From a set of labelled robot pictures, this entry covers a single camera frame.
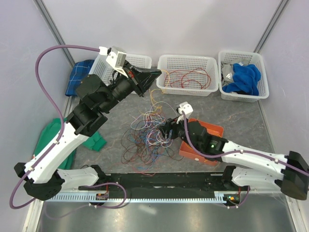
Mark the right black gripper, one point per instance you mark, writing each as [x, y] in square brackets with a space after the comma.
[170, 123]

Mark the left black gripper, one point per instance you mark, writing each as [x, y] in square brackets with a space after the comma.
[146, 79]

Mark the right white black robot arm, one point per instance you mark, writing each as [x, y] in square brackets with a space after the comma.
[288, 172]

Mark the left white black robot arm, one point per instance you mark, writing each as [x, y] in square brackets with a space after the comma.
[42, 175]

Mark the orange plastic tray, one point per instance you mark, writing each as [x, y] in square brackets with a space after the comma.
[187, 152]

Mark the middle white plastic basket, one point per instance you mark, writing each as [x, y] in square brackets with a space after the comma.
[188, 75]

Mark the white plastic basket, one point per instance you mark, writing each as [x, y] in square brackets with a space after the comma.
[188, 75]
[254, 58]
[107, 74]

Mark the left white plastic basket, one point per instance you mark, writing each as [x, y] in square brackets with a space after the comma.
[107, 74]

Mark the blue plaid cloth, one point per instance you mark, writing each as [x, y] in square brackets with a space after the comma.
[79, 71]

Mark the green garment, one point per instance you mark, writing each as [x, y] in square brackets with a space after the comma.
[95, 143]

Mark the grey sock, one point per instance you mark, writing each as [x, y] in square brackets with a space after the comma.
[227, 70]

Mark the blue fleece cloth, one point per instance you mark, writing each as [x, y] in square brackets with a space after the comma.
[245, 79]

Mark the right white plastic basket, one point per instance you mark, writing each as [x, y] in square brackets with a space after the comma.
[254, 58]

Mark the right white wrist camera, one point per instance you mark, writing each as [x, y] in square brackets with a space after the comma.
[186, 108]

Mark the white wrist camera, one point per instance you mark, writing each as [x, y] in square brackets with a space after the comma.
[186, 108]
[115, 57]

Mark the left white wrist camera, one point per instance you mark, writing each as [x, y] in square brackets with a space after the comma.
[115, 57]

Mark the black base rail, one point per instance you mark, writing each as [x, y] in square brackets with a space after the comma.
[206, 181]

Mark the light blue slotted cable duct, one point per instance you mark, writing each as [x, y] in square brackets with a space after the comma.
[138, 195]

